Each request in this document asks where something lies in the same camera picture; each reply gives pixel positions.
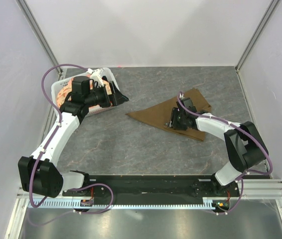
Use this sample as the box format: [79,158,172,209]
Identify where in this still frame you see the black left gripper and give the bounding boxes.
[85,81,128,108]

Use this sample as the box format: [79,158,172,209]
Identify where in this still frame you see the brown cloth napkin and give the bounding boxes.
[126,88,212,141]

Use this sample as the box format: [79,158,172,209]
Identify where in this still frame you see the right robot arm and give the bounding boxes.
[168,98,269,196]

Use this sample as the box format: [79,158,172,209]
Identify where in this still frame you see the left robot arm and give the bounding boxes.
[18,75,129,198]

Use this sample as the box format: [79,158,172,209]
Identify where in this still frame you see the white plastic basket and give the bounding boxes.
[51,67,120,105]

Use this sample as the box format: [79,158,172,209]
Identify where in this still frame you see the orange floral mesh bag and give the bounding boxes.
[56,77,111,108]

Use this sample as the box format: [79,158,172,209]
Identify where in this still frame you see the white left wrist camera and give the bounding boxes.
[87,68,104,85]

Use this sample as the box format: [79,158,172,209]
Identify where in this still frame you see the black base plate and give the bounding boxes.
[61,174,240,201]

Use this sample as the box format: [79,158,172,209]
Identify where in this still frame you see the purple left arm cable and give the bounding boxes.
[27,64,114,226]

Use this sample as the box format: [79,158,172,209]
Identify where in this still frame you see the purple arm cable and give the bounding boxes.
[27,64,114,226]
[177,91,274,216]

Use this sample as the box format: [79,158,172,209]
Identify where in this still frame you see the slotted cable duct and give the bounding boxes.
[40,198,230,210]

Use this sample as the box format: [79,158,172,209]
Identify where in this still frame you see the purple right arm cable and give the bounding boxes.
[177,91,274,216]

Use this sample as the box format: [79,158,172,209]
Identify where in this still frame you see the left aluminium frame post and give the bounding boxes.
[16,0,59,66]

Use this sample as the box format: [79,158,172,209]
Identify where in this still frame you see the aluminium frame post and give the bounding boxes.
[16,0,59,66]
[235,0,281,73]

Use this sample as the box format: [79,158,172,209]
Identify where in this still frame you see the right aluminium frame post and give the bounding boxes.
[235,0,281,73]

